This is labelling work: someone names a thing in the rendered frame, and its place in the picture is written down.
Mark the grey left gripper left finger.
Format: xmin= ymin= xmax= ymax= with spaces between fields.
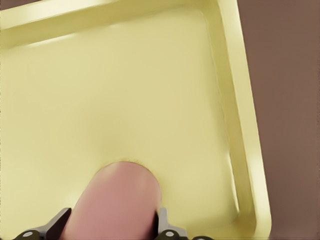
xmin=15 ymin=207 xmax=73 ymax=240

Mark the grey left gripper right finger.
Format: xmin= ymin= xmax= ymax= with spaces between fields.
xmin=155 ymin=206 xmax=189 ymax=240

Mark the pink rounded cylinder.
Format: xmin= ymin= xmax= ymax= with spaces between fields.
xmin=61 ymin=161 xmax=161 ymax=240

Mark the pale yellow tray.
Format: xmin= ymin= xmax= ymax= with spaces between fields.
xmin=0 ymin=0 xmax=273 ymax=240

